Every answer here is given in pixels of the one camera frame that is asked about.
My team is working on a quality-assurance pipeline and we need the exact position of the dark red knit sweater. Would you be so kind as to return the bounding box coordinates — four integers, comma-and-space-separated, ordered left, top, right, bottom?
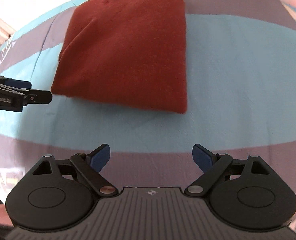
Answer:
51, 0, 187, 114

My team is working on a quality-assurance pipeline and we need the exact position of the blue grey patterned bedsheet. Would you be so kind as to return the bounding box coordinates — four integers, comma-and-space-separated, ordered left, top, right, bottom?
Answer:
0, 12, 296, 230

